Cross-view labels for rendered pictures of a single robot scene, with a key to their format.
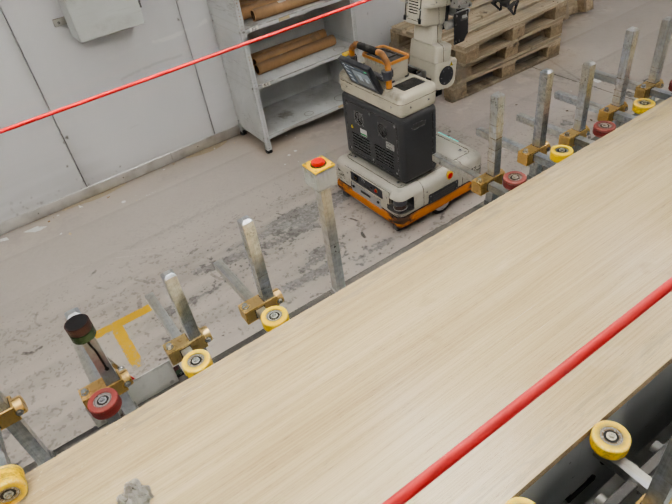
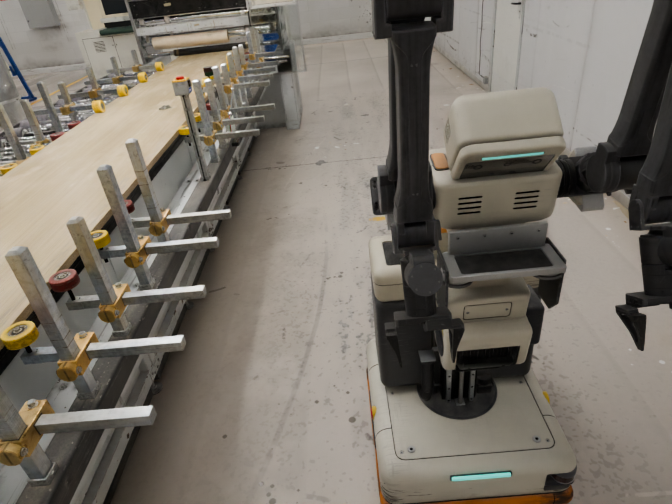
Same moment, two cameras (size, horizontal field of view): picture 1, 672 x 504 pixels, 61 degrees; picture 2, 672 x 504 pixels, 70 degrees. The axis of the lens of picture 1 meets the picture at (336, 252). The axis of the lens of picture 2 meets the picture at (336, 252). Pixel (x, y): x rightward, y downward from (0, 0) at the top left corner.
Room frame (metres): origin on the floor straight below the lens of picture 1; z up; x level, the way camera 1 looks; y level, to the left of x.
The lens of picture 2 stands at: (3.28, -1.74, 1.65)
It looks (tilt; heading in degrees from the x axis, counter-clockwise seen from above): 31 degrees down; 122
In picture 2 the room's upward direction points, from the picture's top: 7 degrees counter-clockwise
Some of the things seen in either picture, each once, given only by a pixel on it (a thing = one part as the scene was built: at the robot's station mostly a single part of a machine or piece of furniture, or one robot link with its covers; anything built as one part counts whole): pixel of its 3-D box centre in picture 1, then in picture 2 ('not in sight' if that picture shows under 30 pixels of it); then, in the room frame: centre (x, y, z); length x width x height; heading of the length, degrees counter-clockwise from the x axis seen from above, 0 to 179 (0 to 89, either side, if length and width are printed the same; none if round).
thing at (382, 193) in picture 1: (367, 184); not in sight; (2.79, -0.24, 0.23); 0.41 x 0.02 x 0.08; 29
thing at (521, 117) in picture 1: (558, 133); (137, 298); (2.08, -1.01, 0.80); 0.43 x 0.03 x 0.04; 29
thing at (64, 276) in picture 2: (602, 137); (69, 289); (1.91, -1.10, 0.85); 0.08 x 0.08 x 0.11
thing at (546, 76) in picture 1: (540, 129); (127, 232); (1.93, -0.86, 0.93); 0.04 x 0.04 x 0.48; 29
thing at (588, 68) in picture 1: (580, 118); (104, 288); (2.05, -1.07, 0.87); 0.04 x 0.04 x 0.48; 29
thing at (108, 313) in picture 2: (574, 136); (115, 302); (2.04, -1.05, 0.80); 0.14 x 0.06 x 0.05; 119
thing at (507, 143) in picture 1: (518, 148); (157, 248); (1.96, -0.79, 0.83); 0.43 x 0.03 x 0.04; 29
